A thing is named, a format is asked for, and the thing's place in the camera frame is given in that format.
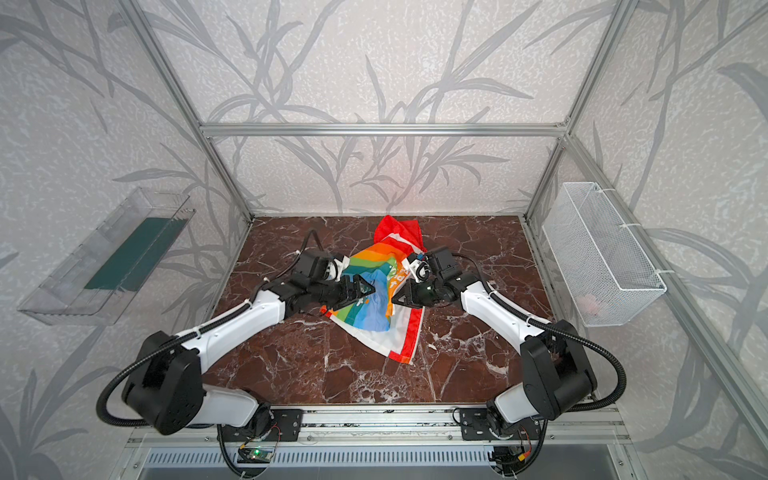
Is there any rainbow striped child jacket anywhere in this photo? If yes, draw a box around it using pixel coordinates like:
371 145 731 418
324 216 425 364

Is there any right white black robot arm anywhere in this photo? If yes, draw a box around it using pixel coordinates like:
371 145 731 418
393 274 597 425

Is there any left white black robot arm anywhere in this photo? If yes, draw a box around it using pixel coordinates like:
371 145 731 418
121 274 376 435

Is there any pink object in basket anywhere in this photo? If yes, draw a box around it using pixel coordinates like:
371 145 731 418
576 294 603 316

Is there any green circuit board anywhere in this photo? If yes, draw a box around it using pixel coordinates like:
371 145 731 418
237 445 274 464

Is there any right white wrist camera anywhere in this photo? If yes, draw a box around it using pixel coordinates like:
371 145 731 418
402 253 431 283

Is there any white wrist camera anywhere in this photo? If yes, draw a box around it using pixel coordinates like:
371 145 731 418
325 254 350 282
402 253 431 283

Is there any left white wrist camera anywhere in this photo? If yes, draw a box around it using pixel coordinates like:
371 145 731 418
325 254 350 282

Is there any right black corrugated cable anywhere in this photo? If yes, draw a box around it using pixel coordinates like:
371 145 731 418
452 251 627 412

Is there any black corrugated cable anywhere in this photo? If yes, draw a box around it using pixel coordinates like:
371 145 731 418
452 251 627 412
95 230 325 428

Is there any left black mount plate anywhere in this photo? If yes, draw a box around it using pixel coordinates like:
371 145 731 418
222 409 304 443

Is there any black mount plate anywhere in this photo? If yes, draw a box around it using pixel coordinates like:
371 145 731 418
222 409 304 443
453 407 543 442

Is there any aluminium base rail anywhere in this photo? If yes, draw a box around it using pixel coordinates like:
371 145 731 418
125 404 631 448

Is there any right black mount plate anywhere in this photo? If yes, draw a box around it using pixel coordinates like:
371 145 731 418
453 407 543 442

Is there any white wire mesh basket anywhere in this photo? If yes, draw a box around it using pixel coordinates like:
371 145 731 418
543 182 667 327

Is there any clear plastic wall tray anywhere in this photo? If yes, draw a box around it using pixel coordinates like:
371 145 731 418
18 187 196 326

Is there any left black corrugated cable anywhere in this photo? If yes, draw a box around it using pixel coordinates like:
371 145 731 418
95 230 325 428

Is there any aluminium frame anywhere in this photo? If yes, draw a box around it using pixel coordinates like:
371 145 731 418
118 1 767 446

